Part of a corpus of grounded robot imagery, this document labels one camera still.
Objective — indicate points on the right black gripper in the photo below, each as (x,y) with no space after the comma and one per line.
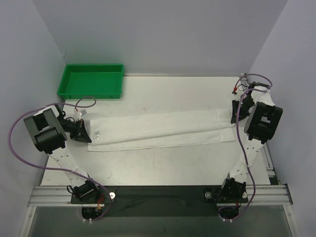
(237,111)

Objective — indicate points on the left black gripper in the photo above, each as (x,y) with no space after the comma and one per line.
(80,130)

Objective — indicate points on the white towel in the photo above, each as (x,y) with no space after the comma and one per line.
(164,130)

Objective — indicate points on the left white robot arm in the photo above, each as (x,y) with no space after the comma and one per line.
(49,130)

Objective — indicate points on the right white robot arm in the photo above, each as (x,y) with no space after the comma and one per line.
(256,118)

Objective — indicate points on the green plastic tray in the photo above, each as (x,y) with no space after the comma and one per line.
(101,81)

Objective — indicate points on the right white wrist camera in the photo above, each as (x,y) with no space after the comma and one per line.
(238,92)

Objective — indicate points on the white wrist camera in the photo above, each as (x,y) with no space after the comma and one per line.
(77,115)
(238,92)

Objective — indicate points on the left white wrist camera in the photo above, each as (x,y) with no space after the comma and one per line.
(77,115)

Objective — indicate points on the aluminium frame rail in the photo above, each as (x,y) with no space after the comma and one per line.
(264,195)

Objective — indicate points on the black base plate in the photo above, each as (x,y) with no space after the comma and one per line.
(160,201)

